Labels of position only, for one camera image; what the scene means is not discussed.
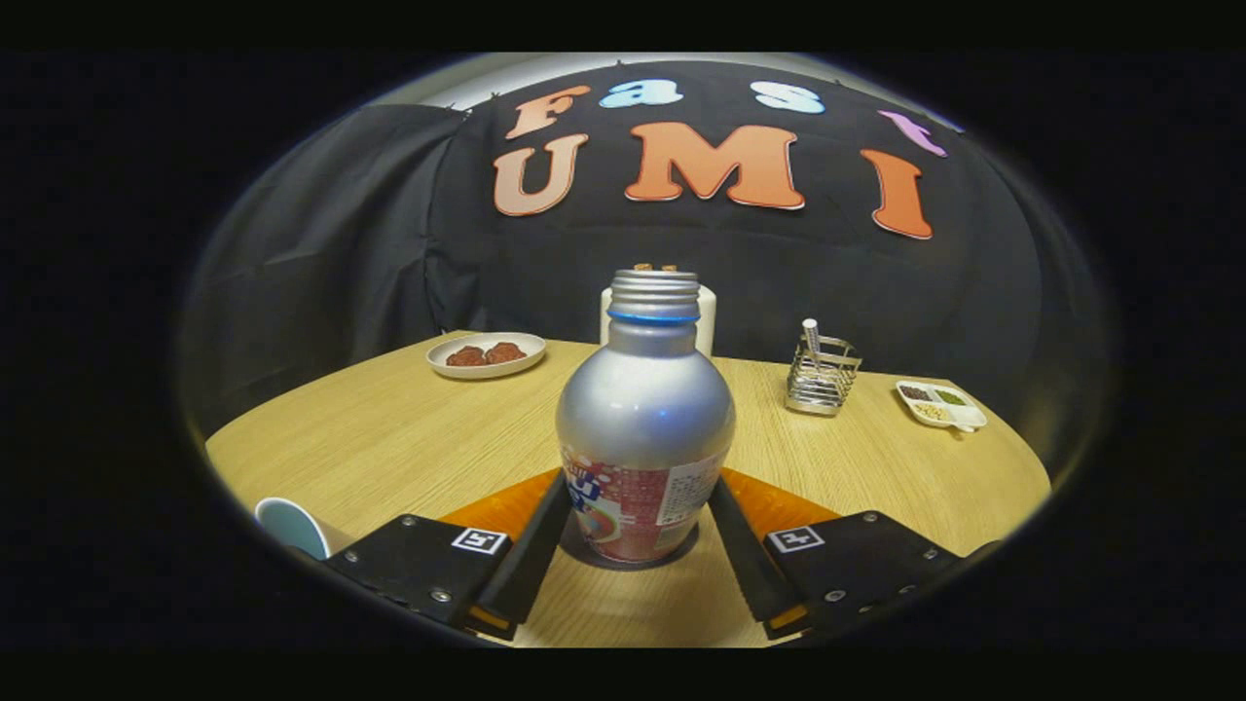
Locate white divided condiment dish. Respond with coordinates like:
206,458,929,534
896,379,989,434

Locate metal wire holder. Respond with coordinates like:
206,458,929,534
785,331,863,418

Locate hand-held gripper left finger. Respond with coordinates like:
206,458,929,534
326,470,573,642

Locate wooden table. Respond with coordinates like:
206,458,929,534
204,331,1052,648

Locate silver juice bottle pink label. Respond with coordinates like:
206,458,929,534
555,268,737,565

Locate white square container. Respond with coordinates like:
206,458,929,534
600,263,717,358

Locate white cup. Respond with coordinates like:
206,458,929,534
255,497,356,562

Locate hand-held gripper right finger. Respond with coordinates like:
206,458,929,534
708,469,979,641

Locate small white plate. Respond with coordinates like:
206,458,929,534
425,331,548,380

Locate black backdrop cloth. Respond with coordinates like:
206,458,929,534
180,60,1101,468

